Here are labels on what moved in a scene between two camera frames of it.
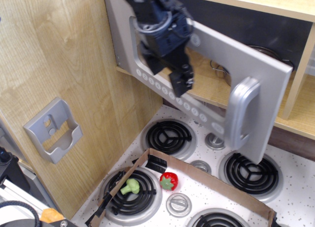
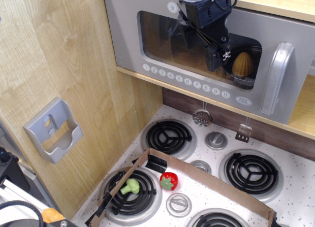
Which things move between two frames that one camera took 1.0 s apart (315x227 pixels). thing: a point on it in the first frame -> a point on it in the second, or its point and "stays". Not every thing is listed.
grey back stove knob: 213,142 stays
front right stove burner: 219,217 stays
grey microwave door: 255,83 -> 268,50
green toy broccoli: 132,185 stays
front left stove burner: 113,179 stays
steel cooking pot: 224,74 -> 243,64
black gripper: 167,33 -> 207,19
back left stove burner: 172,137 stays
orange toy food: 50,215 stays
